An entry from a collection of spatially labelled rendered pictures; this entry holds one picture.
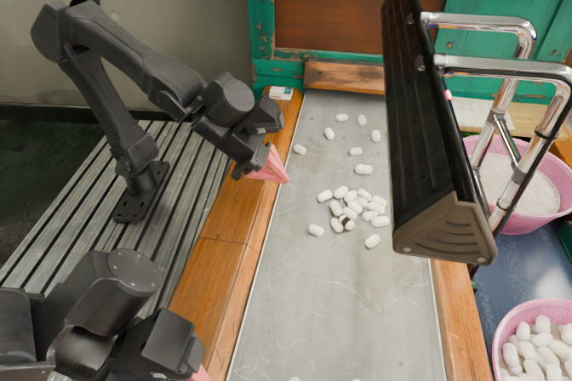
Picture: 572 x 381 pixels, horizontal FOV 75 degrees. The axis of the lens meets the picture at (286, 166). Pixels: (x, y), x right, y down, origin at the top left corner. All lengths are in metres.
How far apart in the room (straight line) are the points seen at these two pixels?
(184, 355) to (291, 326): 0.28
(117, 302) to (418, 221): 0.27
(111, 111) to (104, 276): 0.50
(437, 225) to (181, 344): 0.24
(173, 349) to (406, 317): 0.40
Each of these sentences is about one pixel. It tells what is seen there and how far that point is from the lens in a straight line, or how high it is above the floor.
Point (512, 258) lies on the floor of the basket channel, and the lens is 0.89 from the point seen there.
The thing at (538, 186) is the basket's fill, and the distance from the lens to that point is 0.99.
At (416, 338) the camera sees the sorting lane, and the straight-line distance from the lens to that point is 0.65.
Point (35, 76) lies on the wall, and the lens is 2.62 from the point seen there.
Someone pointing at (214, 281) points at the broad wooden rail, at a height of 0.76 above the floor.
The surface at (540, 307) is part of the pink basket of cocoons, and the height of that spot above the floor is 0.76.
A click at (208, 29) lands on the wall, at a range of 2.03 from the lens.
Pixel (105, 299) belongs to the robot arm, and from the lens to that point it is 0.39.
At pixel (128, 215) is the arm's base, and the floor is 0.68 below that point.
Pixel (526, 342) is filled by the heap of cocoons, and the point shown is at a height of 0.74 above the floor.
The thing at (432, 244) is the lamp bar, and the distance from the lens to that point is 0.32.
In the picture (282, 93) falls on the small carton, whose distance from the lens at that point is 1.05.
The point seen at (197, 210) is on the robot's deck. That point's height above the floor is 0.67.
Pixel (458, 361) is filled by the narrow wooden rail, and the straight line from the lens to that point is 0.62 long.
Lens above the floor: 1.30
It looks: 41 degrees down
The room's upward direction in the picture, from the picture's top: straight up
